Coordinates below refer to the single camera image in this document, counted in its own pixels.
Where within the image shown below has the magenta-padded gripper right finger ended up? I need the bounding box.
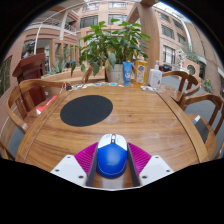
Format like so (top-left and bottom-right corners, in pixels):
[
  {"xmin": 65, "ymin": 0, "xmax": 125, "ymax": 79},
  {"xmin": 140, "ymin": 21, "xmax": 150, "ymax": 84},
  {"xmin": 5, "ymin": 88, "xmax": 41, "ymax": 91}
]
[{"xmin": 126, "ymin": 142, "xmax": 175, "ymax": 188}]

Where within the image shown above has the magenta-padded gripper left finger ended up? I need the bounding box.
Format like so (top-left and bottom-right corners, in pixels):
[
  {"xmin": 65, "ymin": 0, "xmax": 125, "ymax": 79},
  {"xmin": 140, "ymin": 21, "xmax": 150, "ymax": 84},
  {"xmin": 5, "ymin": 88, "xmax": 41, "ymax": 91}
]
[{"xmin": 49, "ymin": 142, "xmax": 100, "ymax": 188}]

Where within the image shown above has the blue and white computer mouse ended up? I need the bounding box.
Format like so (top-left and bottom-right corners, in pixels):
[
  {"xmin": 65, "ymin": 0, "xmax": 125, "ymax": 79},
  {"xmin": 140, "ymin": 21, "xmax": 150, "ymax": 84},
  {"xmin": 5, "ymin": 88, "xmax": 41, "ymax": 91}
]
[{"xmin": 96, "ymin": 133, "xmax": 129, "ymax": 179}]

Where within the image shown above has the black oval mouse pad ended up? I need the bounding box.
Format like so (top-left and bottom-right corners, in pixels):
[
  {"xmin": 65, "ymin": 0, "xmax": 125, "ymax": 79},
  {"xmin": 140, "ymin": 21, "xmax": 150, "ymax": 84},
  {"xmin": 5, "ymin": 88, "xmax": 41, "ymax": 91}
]
[{"xmin": 59, "ymin": 94, "xmax": 114, "ymax": 128}]

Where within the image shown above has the black notebook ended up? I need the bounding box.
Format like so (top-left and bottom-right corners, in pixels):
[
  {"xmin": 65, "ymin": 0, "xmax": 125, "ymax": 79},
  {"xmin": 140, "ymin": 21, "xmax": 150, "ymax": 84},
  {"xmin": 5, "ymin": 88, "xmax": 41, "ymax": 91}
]
[{"xmin": 192, "ymin": 115, "xmax": 210, "ymax": 144}]

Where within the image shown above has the wooden armchair with red bag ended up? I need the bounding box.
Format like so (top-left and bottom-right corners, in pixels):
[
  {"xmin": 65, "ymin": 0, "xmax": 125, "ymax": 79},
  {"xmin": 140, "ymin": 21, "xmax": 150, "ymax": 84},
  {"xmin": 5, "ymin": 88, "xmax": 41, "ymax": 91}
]
[{"xmin": 5, "ymin": 78, "xmax": 66, "ymax": 134}]

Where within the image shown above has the white crumpled packet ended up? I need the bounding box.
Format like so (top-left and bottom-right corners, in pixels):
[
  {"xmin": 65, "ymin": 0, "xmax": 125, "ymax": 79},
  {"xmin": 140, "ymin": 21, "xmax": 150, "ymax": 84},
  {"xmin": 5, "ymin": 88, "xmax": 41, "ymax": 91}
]
[{"xmin": 140, "ymin": 85, "xmax": 155, "ymax": 92}]

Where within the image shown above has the wooden armchair with black notebook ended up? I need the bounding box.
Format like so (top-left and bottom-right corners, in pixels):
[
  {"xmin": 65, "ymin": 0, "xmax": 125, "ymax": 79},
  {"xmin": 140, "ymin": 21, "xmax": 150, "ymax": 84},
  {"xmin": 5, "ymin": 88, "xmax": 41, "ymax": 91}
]
[{"xmin": 179, "ymin": 93, "xmax": 224, "ymax": 159}]

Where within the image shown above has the white pump bottle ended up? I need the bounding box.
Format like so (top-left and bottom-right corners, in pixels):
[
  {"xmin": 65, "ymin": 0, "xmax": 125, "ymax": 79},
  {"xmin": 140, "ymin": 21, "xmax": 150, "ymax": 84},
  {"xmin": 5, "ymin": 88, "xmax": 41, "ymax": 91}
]
[{"xmin": 147, "ymin": 59, "xmax": 163, "ymax": 90}]

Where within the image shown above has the long wooden planter box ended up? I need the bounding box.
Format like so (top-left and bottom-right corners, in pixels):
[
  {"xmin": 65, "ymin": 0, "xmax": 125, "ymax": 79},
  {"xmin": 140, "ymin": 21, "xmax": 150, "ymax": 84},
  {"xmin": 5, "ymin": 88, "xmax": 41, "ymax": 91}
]
[{"xmin": 41, "ymin": 66, "xmax": 108, "ymax": 86}]

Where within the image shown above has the yellow dish soap bottle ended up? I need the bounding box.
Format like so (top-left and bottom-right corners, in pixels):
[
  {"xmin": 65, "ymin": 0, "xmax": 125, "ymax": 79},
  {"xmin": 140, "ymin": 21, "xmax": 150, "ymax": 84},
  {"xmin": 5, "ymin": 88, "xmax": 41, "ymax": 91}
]
[{"xmin": 133, "ymin": 54, "xmax": 148, "ymax": 88}]

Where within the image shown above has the blue squeeze tube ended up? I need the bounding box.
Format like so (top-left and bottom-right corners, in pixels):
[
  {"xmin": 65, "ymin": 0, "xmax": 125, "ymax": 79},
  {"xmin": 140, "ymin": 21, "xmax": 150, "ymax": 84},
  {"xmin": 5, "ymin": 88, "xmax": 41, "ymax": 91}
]
[{"xmin": 122, "ymin": 60, "xmax": 133, "ymax": 87}]

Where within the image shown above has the green agave plant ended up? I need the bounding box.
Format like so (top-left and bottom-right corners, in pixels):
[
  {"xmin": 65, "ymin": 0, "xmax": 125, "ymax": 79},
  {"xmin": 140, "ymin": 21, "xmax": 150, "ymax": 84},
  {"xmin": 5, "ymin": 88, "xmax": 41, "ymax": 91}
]
[{"xmin": 54, "ymin": 56, "xmax": 69, "ymax": 74}]

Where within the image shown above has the dark red wooden lectern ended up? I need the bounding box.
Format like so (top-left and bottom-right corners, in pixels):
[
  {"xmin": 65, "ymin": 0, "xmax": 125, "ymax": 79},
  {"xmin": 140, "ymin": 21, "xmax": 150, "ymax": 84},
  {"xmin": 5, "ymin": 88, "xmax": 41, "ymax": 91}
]
[{"xmin": 12, "ymin": 52, "xmax": 48, "ymax": 104}]

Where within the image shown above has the white stone statue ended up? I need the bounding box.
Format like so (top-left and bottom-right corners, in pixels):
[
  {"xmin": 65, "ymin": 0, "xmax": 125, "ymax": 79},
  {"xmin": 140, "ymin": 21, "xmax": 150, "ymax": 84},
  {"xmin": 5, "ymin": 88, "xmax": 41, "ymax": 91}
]
[{"xmin": 178, "ymin": 49, "xmax": 189, "ymax": 73}]

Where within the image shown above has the green plant in white pot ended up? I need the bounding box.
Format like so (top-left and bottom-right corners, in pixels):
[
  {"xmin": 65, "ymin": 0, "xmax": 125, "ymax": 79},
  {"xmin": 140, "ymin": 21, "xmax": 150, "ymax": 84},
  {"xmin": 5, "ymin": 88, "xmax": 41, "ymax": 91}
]
[{"xmin": 70, "ymin": 18, "xmax": 152, "ymax": 84}]

